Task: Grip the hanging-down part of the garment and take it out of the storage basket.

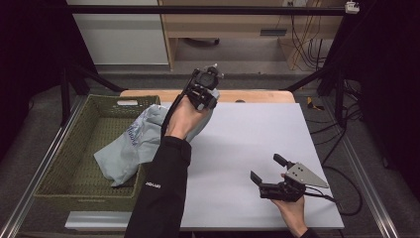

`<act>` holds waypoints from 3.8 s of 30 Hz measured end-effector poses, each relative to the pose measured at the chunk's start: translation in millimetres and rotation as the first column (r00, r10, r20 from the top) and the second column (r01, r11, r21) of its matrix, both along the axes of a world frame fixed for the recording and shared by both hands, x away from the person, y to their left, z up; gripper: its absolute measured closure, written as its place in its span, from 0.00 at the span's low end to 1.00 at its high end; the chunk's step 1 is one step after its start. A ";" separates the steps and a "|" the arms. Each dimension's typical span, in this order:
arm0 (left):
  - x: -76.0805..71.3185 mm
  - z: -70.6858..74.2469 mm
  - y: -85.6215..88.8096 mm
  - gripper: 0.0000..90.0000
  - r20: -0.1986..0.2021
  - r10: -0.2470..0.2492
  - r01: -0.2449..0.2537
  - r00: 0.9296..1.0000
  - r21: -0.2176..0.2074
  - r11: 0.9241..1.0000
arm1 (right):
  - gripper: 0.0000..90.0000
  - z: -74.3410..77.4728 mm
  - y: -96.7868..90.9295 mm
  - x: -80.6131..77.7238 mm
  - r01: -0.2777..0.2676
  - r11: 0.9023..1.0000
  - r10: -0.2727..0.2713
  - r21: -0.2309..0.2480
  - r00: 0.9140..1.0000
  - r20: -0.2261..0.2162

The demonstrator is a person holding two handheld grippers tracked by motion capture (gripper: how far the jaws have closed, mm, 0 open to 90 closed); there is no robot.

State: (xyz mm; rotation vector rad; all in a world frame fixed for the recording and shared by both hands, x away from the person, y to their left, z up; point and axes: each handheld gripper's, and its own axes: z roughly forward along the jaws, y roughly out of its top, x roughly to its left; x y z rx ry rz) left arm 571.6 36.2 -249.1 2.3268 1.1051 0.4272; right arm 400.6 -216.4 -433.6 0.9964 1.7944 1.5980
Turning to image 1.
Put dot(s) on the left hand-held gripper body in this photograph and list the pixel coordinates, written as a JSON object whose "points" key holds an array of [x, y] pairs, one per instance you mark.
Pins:
{"points": [[206, 80]]}

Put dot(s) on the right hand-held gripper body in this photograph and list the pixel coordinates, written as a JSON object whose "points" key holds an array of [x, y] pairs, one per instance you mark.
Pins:
{"points": [[290, 185]]}

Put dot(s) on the light grey-blue garment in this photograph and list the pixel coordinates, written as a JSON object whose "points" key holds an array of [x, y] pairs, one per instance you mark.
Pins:
{"points": [[132, 145]]}

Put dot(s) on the green woven basket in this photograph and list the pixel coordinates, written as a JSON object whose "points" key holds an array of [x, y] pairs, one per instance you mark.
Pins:
{"points": [[76, 172]]}

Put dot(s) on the person's right hand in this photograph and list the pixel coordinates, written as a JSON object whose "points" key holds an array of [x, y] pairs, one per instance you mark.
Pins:
{"points": [[292, 211]]}

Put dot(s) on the person's left hand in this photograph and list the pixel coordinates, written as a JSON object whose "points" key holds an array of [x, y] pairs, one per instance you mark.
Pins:
{"points": [[183, 119]]}

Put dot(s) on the wooden desk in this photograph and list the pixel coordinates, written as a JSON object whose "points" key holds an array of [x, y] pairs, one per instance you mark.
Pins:
{"points": [[231, 29]]}

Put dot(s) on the yellow and black tool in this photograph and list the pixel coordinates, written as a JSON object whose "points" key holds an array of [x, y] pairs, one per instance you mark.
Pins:
{"points": [[313, 105]]}

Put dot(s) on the black stand leg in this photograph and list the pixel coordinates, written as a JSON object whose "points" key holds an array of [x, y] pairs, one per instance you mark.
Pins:
{"points": [[327, 79], [82, 82]]}

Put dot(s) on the white cabinet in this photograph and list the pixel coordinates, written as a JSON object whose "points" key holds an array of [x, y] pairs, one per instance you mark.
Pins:
{"points": [[122, 36]]}

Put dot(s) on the small white device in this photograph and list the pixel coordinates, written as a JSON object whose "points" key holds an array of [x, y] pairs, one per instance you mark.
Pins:
{"points": [[352, 7]]}

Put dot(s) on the black metal frame bar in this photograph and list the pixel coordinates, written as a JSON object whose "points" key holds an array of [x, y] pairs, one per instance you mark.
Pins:
{"points": [[198, 10]]}

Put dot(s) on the aluminium rail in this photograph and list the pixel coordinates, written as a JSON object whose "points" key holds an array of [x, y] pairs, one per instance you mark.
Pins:
{"points": [[369, 188], [36, 165]]}

